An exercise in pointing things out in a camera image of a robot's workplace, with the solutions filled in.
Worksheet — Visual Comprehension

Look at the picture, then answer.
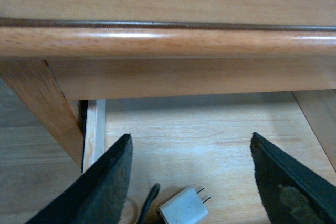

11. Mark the wooden nightstand cabinet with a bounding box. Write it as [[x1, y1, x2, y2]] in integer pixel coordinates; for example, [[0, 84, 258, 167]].
[[1, 0, 335, 165]]

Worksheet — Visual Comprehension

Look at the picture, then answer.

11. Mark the white charger adapter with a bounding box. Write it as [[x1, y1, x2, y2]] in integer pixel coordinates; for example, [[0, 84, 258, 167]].
[[159, 186, 211, 224]]

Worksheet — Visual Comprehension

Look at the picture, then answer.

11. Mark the black charger cable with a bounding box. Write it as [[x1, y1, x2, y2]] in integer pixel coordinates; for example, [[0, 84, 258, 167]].
[[137, 183, 161, 224]]

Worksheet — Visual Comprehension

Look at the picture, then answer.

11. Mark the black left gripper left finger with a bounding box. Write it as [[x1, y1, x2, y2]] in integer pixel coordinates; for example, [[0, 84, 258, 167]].
[[28, 134, 133, 223]]

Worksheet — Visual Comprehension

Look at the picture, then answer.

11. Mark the wooden drawer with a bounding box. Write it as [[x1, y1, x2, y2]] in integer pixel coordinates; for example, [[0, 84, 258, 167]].
[[83, 92, 335, 223]]

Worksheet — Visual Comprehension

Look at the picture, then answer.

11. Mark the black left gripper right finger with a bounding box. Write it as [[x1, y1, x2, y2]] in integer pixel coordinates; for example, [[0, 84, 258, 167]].
[[250, 132, 335, 223]]

